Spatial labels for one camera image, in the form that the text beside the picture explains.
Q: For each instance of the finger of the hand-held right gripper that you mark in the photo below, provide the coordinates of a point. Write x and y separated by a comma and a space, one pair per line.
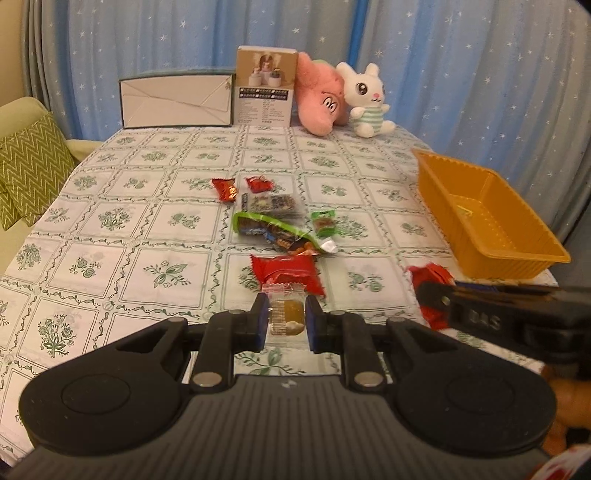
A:
475, 287
434, 293

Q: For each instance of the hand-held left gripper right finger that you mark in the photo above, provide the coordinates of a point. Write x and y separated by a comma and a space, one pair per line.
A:
312, 323

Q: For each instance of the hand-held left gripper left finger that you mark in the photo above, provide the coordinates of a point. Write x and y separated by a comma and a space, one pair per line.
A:
263, 323

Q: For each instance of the clear brown snack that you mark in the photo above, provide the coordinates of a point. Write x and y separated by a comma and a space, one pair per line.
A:
288, 314

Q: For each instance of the orange plastic basket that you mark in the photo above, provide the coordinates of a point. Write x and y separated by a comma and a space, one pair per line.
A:
489, 221

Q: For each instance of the small red snack packet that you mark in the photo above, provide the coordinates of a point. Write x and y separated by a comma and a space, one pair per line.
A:
258, 183
225, 189

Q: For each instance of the large red snack packet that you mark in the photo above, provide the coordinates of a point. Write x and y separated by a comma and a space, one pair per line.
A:
288, 272

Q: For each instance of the brown wooden chair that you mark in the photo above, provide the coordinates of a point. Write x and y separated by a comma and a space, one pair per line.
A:
572, 406

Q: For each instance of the long green snack packet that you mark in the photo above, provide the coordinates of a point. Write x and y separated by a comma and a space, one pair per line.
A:
268, 228

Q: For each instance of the small green snack packet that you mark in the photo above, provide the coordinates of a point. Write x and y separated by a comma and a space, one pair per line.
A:
323, 222

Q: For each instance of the clear dark nut packet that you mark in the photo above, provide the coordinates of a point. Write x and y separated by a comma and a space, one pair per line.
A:
277, 203

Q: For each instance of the green floral tablecloth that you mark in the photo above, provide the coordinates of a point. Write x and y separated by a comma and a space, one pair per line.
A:
138, 258

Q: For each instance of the red and white cloth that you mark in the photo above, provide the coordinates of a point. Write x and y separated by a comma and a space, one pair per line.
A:
565, 468

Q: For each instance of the white bunny plush toy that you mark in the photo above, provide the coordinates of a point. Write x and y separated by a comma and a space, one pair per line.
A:
367, 99

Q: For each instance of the blue starry curtain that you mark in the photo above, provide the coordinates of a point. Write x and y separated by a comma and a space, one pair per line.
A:
461, 69

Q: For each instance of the pink plush toy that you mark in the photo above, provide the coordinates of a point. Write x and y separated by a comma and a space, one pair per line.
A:
318, 97

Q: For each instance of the beige printed product box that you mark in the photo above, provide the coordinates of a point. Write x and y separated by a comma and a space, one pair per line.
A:
265, 87

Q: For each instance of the white box with green edge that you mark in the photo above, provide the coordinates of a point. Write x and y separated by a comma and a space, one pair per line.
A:
175, 101

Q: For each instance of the green zigzag pillow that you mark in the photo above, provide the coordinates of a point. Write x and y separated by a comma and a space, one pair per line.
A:
32, 166

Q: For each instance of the cream sofa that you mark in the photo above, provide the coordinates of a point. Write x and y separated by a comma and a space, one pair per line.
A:
27, 108

